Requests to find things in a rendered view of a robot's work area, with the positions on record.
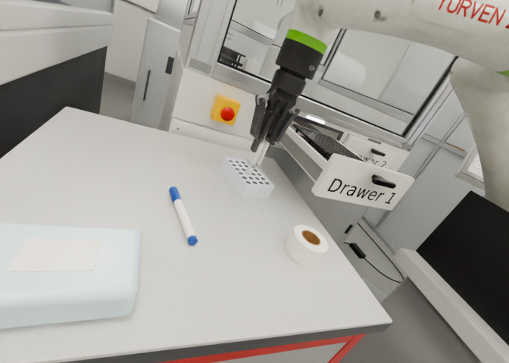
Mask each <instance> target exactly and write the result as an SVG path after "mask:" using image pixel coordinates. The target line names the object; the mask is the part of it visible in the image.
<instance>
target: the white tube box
mask: <svg viewBox="0 0 509 363"><path fill-rule="evenodd" d="M247 167H249V168H251V173H250V174H249V175H247V174H245V171H246V169H247ZM220 170H221V171H222V172H223V174H224V175H225V177H226V178H227V179H228V181H229V182H230V183H231V185H232V186H233V188H234V189H235V191H237V193H238V194H239V196H240V197H241V198H269V196H270V194H271V192H272V190H273V188H274V185H273V184H272V183H271V181H270V180H269V179H268V178H267V177H266V176H265V175H264V174H263V173H262V172H261V171H260V170H259V168H258V167H257V166H256V165H255V166H254V168H252V167H250V164H248V163H247V159H241V158H228V157H224V160H223V163H222V165H221V168H220Z"/></svg>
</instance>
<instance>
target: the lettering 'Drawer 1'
mask: <svg viewBox="0 0 509 363"><path fill-rule="evenodd" d="M336 180H338V181H339V182H340V185H339V187H338V188H337V189H336V190H330V189H331V187H332V185H333V184H334V183H335V181H336ZM341 185H342V181H341V180H340V179H336V178H335V179H334V181H333V182H332V184H331V185H330V187H329V189H328V190H327V191H330V192H335V191H337V190H338V189H339V188H340V187H341ZM352 187H354V188H355V190H353V189H350V190H349V191H347V193H346V194H347V196H353V195H354V193H355V191H356V189H357V187H356V186H352ZM352 187H351V188H352ZM350 191H353V193H352V194H348V193H349V192H350ZM360 191H361V188H360V189H359V192H358V194H357V197H358V196H359V195H360V194H361V193H363V195H362V196H361V198H363V197H365V195H366V194H368V192H369V191H370V190H368V191H367V192H366V193H365V191H366V189H364V190H363V191H362V192H361V193H360ZM373 192H375V193H376V194H377V192H376V191H373ZM373 192H371V193H370V194H369V196H368V197H367V198H368V199H369V200H373V199H370V196H375V197H376V195H371V194H372V193H373ZM359 193H360V194H359ZM364 193H365V194H364ZM392 194H393V196H394V195H395V192H393V193H392ZM393 196H392V197H393ZM392 197H391V198H390V200H391V199H392ZM390 200H389V201H388V202H385V203H387V204H390V203H391V202H390Z"/></svg>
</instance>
